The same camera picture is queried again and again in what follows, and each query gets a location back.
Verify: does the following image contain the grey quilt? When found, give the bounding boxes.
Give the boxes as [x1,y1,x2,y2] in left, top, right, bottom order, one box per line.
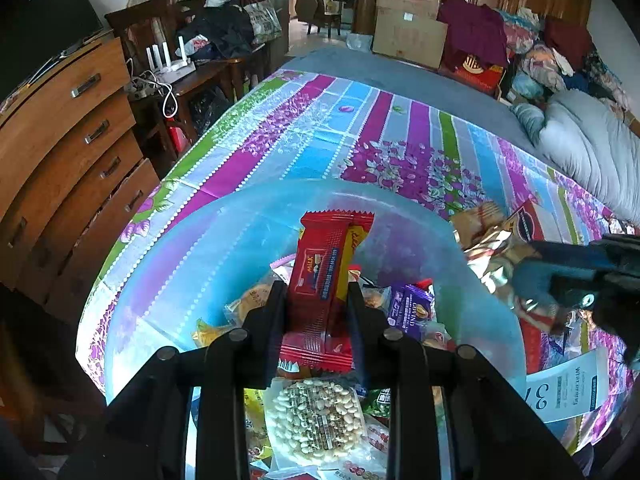
[510,90,640,223]

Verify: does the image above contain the wooden dresser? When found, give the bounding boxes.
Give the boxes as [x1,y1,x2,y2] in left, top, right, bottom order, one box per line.
[0,35,161,321]

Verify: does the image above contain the black bag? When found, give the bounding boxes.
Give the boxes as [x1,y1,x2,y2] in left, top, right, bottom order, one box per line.
[192,7,256,59]

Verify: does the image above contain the dark wooden desk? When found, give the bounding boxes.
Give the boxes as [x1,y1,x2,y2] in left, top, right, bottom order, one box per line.
[127,42,281,176]

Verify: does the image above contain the red snack packet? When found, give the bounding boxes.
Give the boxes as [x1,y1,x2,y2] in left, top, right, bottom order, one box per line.
[277,210,376,373]

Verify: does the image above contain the maroon cloth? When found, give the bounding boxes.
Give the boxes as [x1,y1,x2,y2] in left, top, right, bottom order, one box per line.
[439,0,511,68]

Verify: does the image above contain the white cable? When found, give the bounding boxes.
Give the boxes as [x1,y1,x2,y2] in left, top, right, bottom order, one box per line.
[145,72,179,119]

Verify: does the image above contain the brown armchair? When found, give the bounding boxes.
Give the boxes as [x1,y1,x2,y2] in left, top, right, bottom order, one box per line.
[295,0,346,36]

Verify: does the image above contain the red gift box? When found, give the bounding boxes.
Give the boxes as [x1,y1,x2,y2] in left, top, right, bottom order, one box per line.
[440,52,506,97]

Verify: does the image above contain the white paper tag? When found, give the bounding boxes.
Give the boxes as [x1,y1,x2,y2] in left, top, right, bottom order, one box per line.
[525,346,612,425]

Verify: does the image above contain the red box with dark label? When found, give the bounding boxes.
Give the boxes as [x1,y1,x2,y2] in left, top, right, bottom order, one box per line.
[502,199,561,247]

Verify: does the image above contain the printed shopping bag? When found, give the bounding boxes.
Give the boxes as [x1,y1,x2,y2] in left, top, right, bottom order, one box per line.
[242,0,284,44]

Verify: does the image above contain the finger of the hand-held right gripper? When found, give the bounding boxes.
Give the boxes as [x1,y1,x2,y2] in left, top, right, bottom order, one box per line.
[513,260,599,319]
[527,239,613,273]

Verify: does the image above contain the red bottle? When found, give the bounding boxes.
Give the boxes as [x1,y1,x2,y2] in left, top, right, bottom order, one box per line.
[167,122,189,157]

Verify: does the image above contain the pile of folded bedding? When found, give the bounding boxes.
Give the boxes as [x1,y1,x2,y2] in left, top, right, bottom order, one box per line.
[500,7,631,111]

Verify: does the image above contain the dark wooden chair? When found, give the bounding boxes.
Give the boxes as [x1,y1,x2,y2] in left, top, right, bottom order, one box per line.
[105,0,201,86]

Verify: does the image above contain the white power strip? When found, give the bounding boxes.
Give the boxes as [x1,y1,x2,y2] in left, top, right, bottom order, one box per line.
[124,77,161,102]

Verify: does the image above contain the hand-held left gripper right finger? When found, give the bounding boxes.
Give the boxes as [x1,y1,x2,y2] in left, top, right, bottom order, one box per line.
[349,282,583,480]

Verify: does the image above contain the large cardboard box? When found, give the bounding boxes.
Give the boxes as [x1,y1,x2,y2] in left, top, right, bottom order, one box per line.
[372,0,451,68]

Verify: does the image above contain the crinkled gold foil snack packet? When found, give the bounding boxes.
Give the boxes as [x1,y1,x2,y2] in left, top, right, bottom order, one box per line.
[462,225,570,333]

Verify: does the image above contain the white router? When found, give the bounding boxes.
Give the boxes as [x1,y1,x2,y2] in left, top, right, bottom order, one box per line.
[145,35,197,83]

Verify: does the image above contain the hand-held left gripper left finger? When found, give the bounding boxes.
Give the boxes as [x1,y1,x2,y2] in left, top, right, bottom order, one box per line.
[57,281,289,480]

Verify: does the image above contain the blue plastic basin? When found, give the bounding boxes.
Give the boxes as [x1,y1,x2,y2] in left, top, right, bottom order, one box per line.
[102,178,528,480]

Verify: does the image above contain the black television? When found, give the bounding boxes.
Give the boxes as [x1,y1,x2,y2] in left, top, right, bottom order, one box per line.
[0,0,105,101]

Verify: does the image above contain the beige snack packet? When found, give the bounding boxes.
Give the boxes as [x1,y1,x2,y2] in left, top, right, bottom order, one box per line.
[452,202,507,247]

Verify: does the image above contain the grey blue bedspread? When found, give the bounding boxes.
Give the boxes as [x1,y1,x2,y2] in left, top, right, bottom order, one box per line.
[277,45,538,148]

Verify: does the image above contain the pile of assorted snack packets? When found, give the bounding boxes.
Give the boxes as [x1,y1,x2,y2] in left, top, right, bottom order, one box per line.
[192,255,453,480]

